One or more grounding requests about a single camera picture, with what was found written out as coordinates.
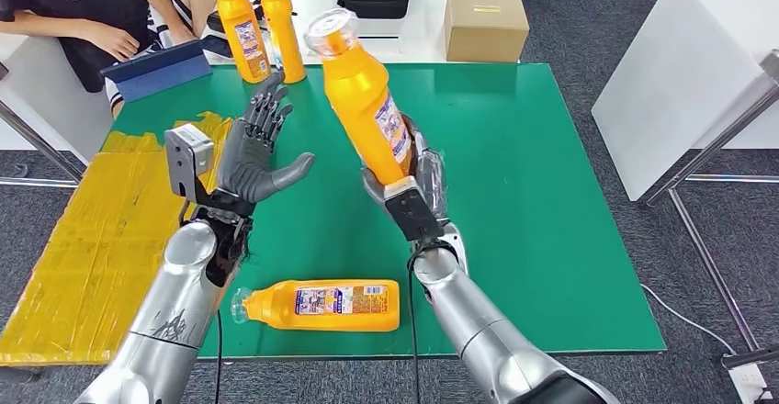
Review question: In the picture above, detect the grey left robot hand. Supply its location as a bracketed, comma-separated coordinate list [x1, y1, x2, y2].
[216, 71, 316, 205]

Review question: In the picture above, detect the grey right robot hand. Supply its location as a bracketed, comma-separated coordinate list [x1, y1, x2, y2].
[362, 115, 452, 227]

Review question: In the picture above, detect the orange detergent bottle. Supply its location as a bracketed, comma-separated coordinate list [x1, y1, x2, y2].
[255, 0, 308, 84]
[304, 7, 413, 186]
[231, 279, 401, 333]
[209, 0, 273, 84]

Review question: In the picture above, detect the green table mat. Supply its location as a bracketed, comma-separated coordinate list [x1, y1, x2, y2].
[110, 62, 666, 357]

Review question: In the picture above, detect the blue tablet case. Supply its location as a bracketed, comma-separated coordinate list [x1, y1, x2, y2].
[100, 40, 213, 105]

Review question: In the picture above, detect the brown cardboard box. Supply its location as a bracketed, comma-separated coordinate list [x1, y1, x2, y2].
[443, 0, 531, 63]

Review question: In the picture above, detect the yellow taped plastic sheet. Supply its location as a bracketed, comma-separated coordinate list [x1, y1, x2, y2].
[0, 111, 235, 367]

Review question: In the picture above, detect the white desk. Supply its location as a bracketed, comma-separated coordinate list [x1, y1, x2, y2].
[0, 33, 117, 165]

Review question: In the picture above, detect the large white table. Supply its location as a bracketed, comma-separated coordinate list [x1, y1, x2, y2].
[591, 0, 779, 203]

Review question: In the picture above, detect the white power strip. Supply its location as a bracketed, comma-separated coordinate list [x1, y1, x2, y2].
[728, 365, 777, 404]

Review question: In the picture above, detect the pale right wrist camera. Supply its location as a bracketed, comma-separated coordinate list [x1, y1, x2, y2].
[383, 175, 446, 243]

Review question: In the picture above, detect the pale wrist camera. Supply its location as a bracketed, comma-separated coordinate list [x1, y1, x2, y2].
[383, 175, 446, 243]
[164, 123, 216, 203]

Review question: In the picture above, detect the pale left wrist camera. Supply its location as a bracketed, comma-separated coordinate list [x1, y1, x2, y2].
[164, 123, 216, 203]

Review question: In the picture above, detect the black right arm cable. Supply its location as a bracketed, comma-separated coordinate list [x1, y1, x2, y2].
[405, 240, 458, 404]

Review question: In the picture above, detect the metal table leg frame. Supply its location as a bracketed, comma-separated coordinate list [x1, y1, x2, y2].
[0, 101, 85, 189]

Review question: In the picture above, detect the white floor cable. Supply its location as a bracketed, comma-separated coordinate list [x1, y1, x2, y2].
[639, 284, 739, 357]

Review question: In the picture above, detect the metal stand frame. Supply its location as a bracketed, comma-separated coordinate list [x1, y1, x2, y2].
[643, 48, 779, 373]

